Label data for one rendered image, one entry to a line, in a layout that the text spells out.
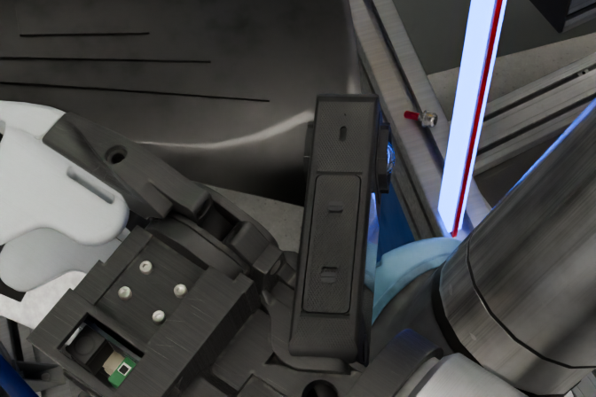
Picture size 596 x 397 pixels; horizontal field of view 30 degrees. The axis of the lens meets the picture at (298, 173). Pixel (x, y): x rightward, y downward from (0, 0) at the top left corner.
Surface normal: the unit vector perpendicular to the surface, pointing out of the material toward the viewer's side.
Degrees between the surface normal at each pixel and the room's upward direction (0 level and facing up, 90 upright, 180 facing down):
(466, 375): 39
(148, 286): 6
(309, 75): 19
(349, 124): 6
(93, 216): 6
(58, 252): 10
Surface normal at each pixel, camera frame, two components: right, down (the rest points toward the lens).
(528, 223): -0.89, -0.20
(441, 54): 0.29, 0.80
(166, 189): 0.14, -0.32
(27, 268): -0.12, -0.41
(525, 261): -0.80, 0.06
